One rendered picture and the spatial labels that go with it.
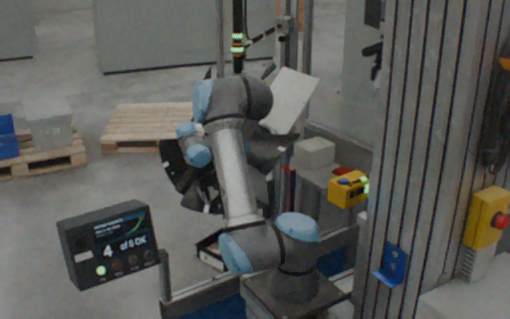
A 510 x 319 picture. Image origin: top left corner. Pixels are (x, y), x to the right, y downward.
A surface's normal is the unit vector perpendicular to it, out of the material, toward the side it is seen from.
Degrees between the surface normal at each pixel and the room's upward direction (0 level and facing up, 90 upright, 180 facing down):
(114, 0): 90
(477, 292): 0
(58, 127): 96
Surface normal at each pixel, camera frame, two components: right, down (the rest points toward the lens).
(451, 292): 0.00, -0.91
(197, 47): 0.32, 0.38
